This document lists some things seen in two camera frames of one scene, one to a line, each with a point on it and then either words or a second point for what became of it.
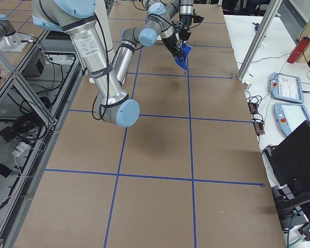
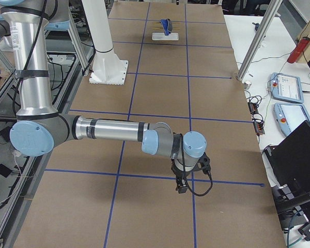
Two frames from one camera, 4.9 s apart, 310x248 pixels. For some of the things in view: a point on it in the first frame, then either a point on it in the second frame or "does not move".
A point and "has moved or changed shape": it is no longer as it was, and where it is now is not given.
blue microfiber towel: x=185 y=48 has moved or changed shape
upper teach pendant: x=286 y=88 does not move
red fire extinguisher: x=299 y=50 does not move
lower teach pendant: x=289 y=116 does not move
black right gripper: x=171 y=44 to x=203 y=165
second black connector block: x=259 y=128 does not move
